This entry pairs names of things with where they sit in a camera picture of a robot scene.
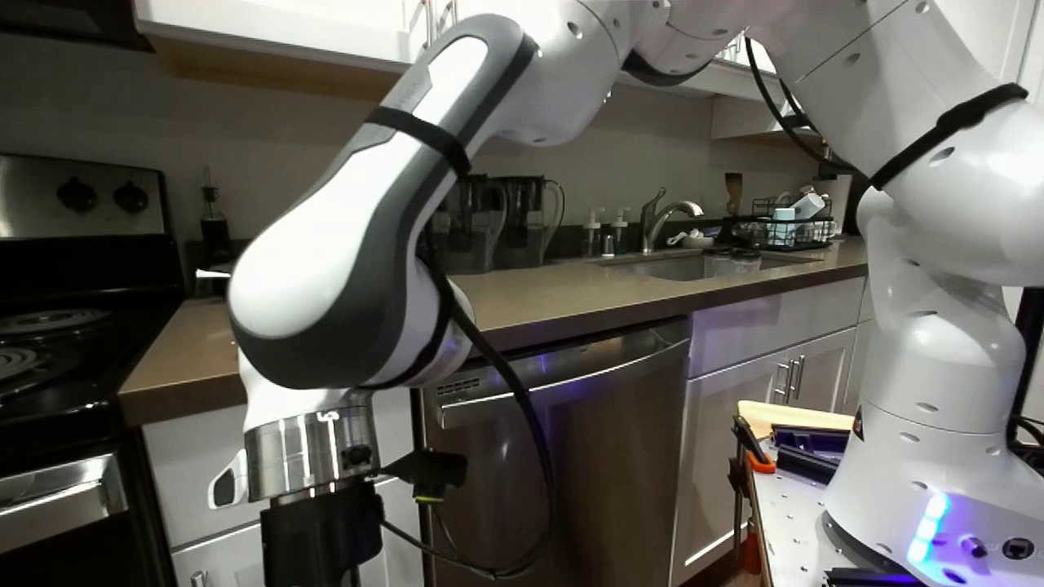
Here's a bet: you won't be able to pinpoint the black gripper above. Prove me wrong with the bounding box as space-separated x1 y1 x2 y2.
257 480 388 587

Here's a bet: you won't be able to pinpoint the white cabinet beside stove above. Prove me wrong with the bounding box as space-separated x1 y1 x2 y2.
141 388 432 587

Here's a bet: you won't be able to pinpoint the stainless steel dishwasher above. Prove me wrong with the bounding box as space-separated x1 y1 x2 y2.
417 318 694 587

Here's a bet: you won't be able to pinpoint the black and steel stove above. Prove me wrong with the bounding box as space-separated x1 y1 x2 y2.
0 152 189 587

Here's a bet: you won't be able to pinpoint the dark bottle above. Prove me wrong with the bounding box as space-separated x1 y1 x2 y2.
195 181 235 271

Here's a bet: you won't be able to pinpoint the black coffee maker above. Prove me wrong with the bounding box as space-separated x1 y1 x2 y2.
432 172 561 274

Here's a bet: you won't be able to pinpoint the brown kitchen countertop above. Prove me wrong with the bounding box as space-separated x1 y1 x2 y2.
115 233 873 431

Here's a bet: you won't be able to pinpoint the small soap bottle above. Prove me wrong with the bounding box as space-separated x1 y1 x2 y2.
582 209 606 260

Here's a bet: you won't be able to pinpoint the grey base cabinet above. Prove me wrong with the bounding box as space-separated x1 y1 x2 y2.
668 274 873 587

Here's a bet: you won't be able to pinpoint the orange clamp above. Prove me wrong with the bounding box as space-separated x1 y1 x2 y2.
727 416 782 480

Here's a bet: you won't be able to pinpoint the chrome sink faucet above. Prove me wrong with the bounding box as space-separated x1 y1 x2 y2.
636 186 707 260

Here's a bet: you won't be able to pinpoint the white perforated robot table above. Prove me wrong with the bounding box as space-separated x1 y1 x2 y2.
748 464 1044 587

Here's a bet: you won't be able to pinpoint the wooden board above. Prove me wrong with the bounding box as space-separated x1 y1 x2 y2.
734 399 857 442

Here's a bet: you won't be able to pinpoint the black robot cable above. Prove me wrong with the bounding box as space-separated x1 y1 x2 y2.
372 233 557 584

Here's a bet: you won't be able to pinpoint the white wall cabinets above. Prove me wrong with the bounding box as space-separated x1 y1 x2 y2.
129 0 790 104

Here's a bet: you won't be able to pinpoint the wire dish rack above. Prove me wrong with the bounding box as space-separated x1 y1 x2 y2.
757 183 842 255

